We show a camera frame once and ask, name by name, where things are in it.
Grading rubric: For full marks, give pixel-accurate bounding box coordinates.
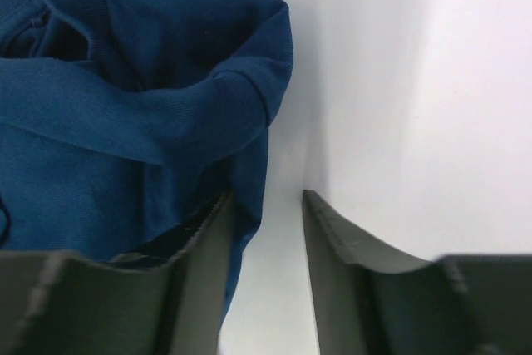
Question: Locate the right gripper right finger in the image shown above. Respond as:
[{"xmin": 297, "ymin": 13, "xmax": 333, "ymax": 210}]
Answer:
[{"xmin": 302, "ymin": 190, "xmax": 531, "ymax": 354}]

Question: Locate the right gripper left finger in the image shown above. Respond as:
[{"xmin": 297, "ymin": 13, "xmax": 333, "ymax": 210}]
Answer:
[{"xmin": 1, "ymin": 194, "xmax": 234, "ymax": 354}]

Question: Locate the navy blue t shirt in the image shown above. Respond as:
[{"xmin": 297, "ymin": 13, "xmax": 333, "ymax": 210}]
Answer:
[{"xmin": 1, "ymin": 0, "xmax": 293, "ymax": 303}]

